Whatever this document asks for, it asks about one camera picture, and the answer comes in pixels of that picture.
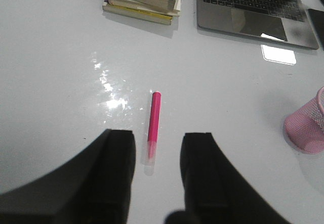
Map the pink highlighter pen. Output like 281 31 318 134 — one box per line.
144 91 161 176

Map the black mouse pad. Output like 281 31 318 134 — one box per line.
308 9 324 48

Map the bottom yellow book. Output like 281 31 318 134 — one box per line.
102 2 173 25

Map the middle white book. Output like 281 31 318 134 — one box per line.
104 0 181 16

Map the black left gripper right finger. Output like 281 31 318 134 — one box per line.
165 132 288 223

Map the pink mesh pen holder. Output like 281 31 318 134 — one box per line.
283 88 323 154

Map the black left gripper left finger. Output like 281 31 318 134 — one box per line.
1 129 136 223

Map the grey open laptop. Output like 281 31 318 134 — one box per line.
196 0 319 50

